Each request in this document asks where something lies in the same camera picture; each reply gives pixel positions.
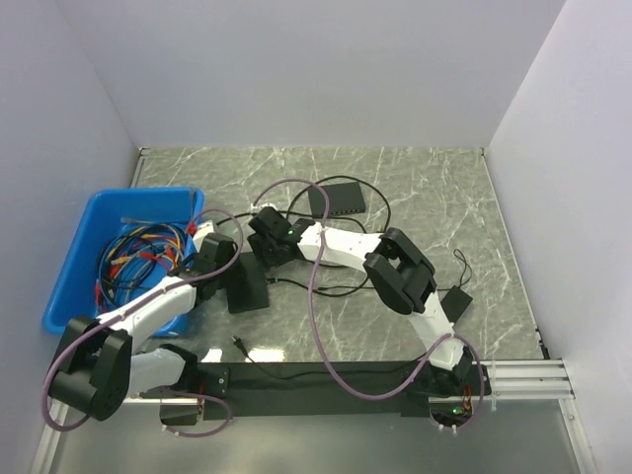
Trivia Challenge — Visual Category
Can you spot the black ethernet cable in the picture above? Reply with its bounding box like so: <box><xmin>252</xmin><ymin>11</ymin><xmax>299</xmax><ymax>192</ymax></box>
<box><xmin>216</xmin><ymin>175</ymin><xmax>393</xmax><ymax>298</ymax></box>

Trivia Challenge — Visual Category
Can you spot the black network switch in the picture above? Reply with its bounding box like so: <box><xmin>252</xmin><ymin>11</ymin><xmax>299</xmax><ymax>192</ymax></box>
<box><xmin>307</xmin><ymin>182</ymin><xmax>366</xmax><ymax>218</ymax></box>
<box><xmin>223</xmin><ymin>252</ymin><xmax>270</xmax><ymax>314</ymax></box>

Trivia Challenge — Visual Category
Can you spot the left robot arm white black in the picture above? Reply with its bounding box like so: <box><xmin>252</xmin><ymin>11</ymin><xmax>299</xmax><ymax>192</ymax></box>
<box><xmin>40</xmin><ymin>234</ymin><xmax>243</xmax><ymax>432</ymax></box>

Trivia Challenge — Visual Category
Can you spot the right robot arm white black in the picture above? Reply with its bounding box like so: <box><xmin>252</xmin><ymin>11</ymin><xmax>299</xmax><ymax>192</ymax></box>
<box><xmin>248</xmin><ymin>206</ymin><xmax>484</xmax><ymax>401</ymax></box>

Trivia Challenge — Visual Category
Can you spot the blue plastic bin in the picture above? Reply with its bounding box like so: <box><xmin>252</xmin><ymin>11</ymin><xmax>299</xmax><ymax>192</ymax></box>
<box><xmin>42</xmin><ymin>187</ymin><xmax>204</xmax><ymax>335</ymax></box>

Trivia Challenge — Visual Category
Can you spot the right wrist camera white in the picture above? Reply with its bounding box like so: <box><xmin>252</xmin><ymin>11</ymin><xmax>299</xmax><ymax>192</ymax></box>
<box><xmin>250</xmin><ymin>201</ymin><xmax>278</xmax><ymax>215</ymax></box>

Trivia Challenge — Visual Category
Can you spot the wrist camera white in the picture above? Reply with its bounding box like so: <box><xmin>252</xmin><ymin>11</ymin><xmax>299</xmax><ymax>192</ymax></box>
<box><xmin>187</xmin><ymin>220</ymin><xmax>216</xmax><ymax>251</ymax></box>
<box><xmin>250</xmin><ymin>201</ymin><xmax>278</xmax><ymax>215</ymax></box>

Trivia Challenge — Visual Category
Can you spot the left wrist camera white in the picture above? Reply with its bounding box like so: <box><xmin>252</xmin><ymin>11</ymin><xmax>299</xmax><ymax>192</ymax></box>
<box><xmin>187</xmin><ymin>220</ymin><xmax>216</xmax><ymax>251</ymax></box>

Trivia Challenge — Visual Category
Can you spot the bundle of coloured cables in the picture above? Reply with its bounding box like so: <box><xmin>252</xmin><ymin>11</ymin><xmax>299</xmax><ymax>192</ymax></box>
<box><xmin>91</xmin><ymin>214</ymin><xmax>194</xmax><ymax>329</ymax></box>

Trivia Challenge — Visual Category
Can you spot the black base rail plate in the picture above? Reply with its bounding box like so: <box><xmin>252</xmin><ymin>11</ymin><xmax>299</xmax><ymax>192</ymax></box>
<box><xmin>194</xmin><ymin>362</ymin><xmax>492</xmax><ymax>418</ymax></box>

